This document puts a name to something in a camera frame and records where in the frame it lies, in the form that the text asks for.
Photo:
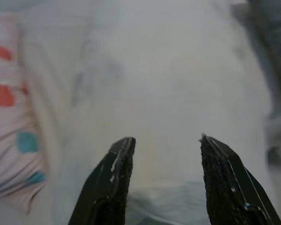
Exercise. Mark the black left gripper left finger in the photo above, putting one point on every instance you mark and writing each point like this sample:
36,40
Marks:
103,187

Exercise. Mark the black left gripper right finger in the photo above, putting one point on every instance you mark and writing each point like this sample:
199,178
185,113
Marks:
227,187

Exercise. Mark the white pillow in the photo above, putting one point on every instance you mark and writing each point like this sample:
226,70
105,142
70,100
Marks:
154,82

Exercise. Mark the pink patterned pillow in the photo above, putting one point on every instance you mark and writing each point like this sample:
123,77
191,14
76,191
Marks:
4,129

